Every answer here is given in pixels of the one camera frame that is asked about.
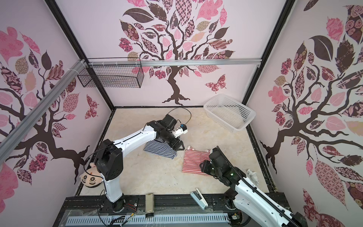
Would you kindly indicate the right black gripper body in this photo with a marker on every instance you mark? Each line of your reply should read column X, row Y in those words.
column 209, row 168

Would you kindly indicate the navy white striped tank top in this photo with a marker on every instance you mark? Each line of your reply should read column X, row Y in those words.
column 160, row 148

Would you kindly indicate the red white striped tank top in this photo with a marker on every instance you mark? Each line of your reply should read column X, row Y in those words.
column 192, row 160

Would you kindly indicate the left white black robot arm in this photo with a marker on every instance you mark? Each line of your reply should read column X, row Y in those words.
column 109, row 159

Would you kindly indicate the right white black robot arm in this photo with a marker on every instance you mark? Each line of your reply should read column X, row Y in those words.
column 245, row 196

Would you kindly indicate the white stapler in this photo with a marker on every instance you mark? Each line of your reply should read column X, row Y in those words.
column 199, row 199

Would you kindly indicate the small white figurine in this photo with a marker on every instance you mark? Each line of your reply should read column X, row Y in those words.
column 253, row 177

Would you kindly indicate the white plastic laundry basket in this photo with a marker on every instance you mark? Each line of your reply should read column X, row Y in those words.
column 229, row 113

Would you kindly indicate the grey rectangular block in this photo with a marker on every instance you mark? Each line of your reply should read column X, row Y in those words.
column 149, row 205

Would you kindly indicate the plush doll striped hat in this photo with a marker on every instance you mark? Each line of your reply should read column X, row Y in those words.
column 91, row 178

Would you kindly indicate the silver rear aluminium bar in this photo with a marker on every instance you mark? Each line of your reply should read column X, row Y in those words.
column 241, row 61

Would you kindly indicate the silver aluminium bar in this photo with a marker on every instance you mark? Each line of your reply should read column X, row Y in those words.
column 241, row 61
column 16, row 136

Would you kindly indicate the silver left aluminium bar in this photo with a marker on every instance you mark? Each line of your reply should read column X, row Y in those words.
column 16, row 136

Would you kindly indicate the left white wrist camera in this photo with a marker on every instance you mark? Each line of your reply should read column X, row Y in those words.
column 180, row 131

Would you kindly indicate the white slotted cable duct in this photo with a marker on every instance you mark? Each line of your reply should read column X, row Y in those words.
column 118, row 220

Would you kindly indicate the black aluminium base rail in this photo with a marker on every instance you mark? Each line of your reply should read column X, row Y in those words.
column 215, row 201

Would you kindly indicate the black wire mesh basket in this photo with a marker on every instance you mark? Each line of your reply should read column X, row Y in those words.
column 112, row 73

